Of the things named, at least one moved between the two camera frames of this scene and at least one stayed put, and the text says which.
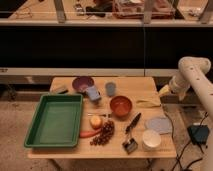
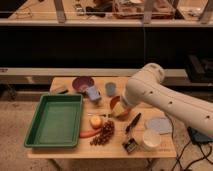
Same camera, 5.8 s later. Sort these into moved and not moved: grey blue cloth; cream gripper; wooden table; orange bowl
Moved: cream gripper
Not moved: orange bowl; wooden table; grey blue cloth
